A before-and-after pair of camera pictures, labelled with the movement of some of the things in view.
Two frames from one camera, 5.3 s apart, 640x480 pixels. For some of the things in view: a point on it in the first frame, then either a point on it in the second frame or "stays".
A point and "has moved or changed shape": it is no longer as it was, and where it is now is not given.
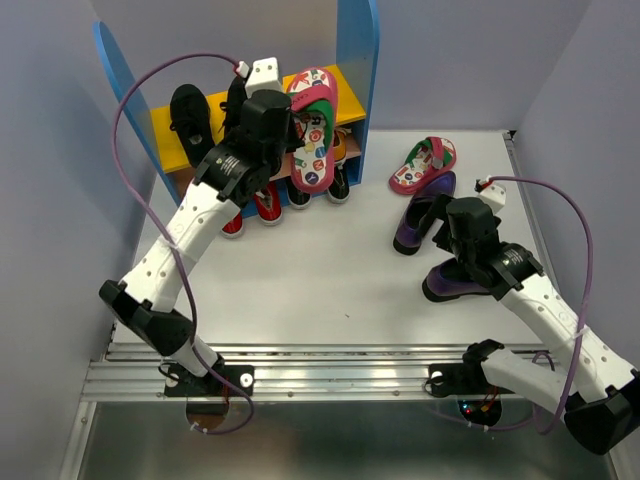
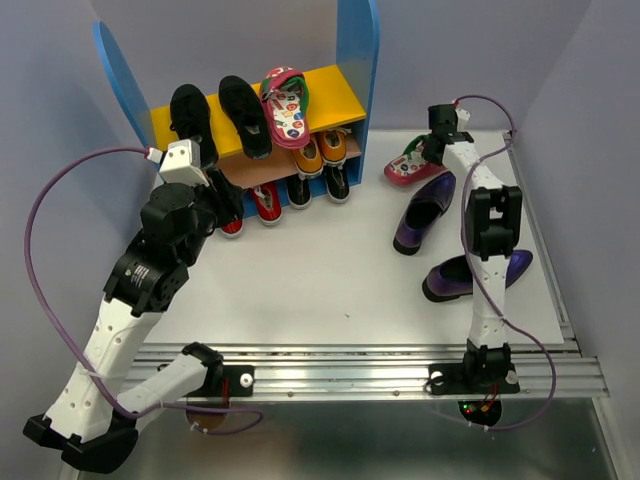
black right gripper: [441, 236] to [427, 155]
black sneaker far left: [192, 121] stays
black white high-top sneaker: [297, 199] stays
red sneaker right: [269, 204] stays
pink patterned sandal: [313, 93] has moved or changed shape
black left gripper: [294, 141] to [231, 204]
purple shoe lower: [445, 281] stays
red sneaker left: [234, 227] stays
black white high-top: [339, 192] stays
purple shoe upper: [419, 213] stays
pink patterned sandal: [433, 156] has moved or changed shape
